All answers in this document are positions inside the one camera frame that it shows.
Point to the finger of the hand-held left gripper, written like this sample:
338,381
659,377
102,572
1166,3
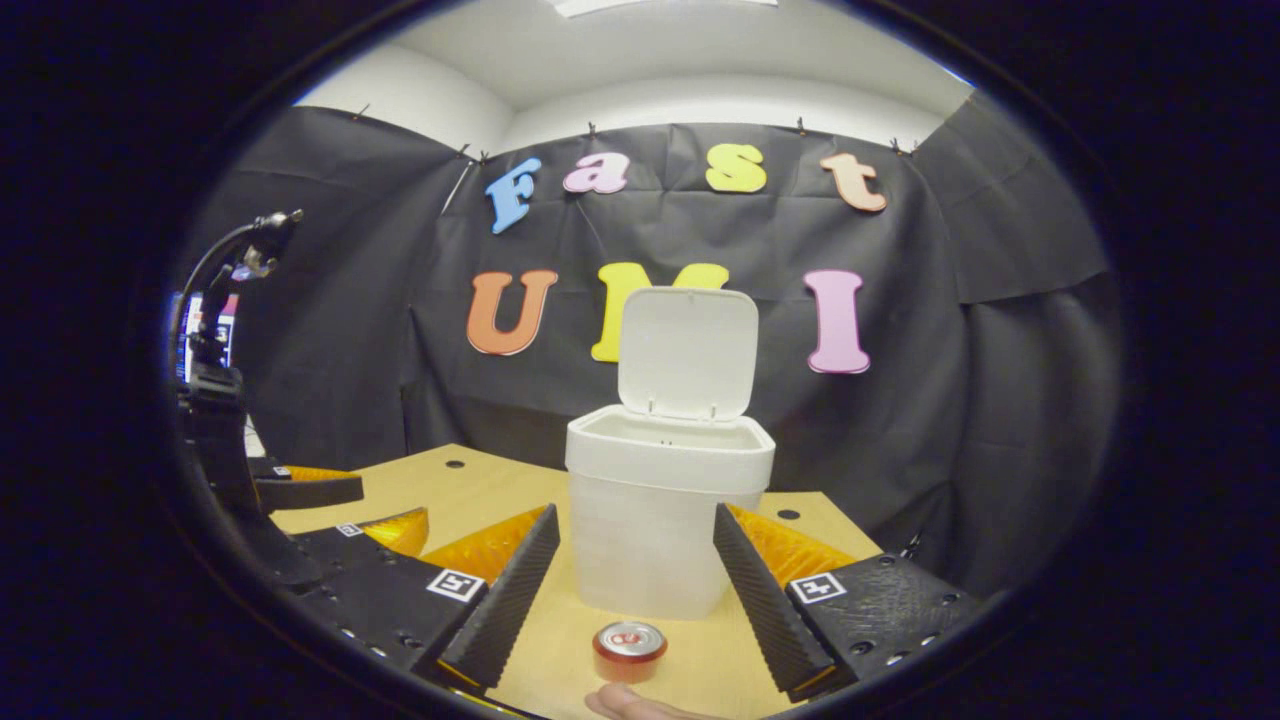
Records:
395,532
310,490

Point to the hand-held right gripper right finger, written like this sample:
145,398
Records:
765,600

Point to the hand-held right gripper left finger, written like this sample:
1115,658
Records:
510,605

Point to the red pop can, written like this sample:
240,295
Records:
630,655

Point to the white desktop garbage bin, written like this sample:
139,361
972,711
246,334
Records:
650,520

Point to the wooden desktop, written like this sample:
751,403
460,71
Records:
480,490

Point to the computer monitor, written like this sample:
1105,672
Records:
228,325

